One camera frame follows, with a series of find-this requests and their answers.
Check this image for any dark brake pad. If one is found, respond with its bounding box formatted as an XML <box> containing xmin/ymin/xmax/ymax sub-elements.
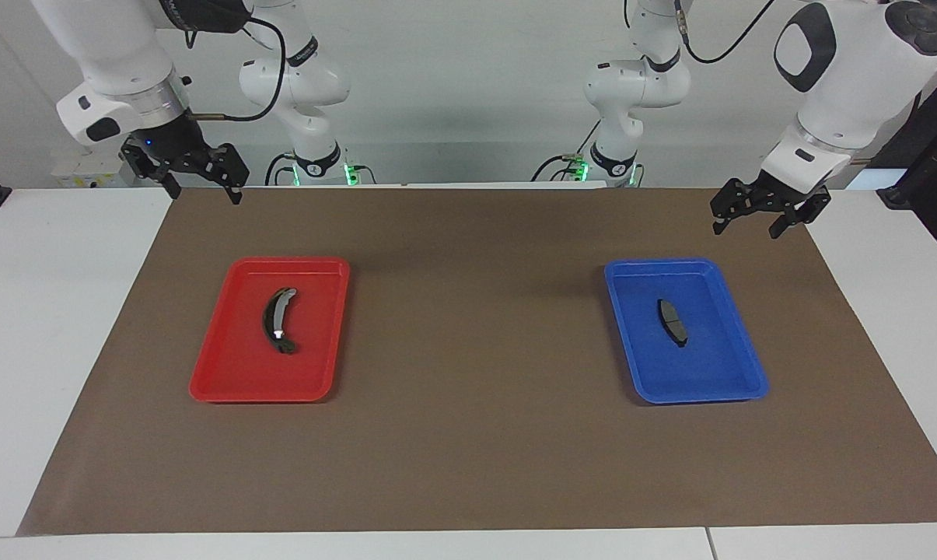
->
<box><xmin>657</xmin><ymin>299</ymin><xmax>690</xmax><ymax>348</ymax></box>

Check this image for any curved brake shoe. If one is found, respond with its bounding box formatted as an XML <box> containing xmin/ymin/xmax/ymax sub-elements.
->
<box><xmin>261</xmin><ymin>287</ymin><xmax>299</xmax><ymax>355</ymax></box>

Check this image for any blue plastic tray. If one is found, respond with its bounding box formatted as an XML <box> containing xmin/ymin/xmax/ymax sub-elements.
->
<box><xmin>604</xmin><ymin>258</ymin><xmax>770</xmax><ymax>405</ymax></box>

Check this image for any red plastic tray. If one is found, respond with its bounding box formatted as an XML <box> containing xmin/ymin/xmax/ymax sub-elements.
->
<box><xmin>189</xmin><ymin>257</ymin><xmax>351</xmax><ymax>404</ymax></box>

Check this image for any brown table mat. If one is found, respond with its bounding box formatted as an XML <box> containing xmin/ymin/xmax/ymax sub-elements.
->
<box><xmin>16</xmin><ymin>187</ymin><xmax>937</xmax><ymax>537</ymax></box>

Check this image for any black base cable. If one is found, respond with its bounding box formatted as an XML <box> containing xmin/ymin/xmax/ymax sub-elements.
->
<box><xmin>264</xmin><ymin>152</ymin><xmax>299</xmax><ymax>187</ymax></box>
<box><xmin>530</xmin><ymin>117</ymin><xmax>603</xmax><ymax>184</ymax></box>

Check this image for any white wall socket box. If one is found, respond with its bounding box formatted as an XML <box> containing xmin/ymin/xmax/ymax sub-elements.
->
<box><xmin>51</xmin><ymin>152</ymin><xmax>138</xmax><ymax>189</ymax></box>

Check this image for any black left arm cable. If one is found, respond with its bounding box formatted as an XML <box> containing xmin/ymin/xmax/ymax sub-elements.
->
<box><xmin>673</xmin><ymin>0</ymin><xmax>777</xmax><ymax>65</ymax></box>

